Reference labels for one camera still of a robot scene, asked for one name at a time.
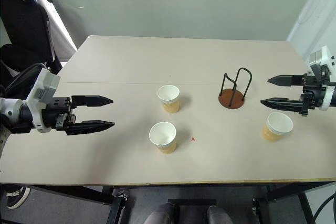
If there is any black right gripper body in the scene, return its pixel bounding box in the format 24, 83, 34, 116
299, 66, 332, 116

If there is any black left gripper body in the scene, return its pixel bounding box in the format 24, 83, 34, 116
41, 97, 77, 132

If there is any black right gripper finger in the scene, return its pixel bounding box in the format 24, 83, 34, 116
260, 97, 302, 115
267, 74, 306, 88

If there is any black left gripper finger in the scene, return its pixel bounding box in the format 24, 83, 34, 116
64, 119, 116, 136
71, 94, 114, 109

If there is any tan paper cup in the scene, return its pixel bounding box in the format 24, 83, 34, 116
260, 111, 294, 142
156, 84, 181, 114
148, 121, 177, 154

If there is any black office chair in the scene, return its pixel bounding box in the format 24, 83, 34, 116
0, 0, 64, 83

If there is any black and white sneaker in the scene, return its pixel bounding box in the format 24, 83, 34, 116
5, 185, 32, 210

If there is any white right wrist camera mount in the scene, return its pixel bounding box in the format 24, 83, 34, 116
306, 45, 336, 111

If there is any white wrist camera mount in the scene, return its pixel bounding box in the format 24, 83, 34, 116
306, 45, 336, 111
25, 68, 61, 133

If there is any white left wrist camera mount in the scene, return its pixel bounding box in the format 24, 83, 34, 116
25, 68, 61, 133

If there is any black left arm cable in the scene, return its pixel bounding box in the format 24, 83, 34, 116
4, 62, 49, 98

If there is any brown wire cup holder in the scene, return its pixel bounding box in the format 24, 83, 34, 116
218, 67, 253, 110

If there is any black table frame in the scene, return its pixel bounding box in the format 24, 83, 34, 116
26, 179, 336, 224

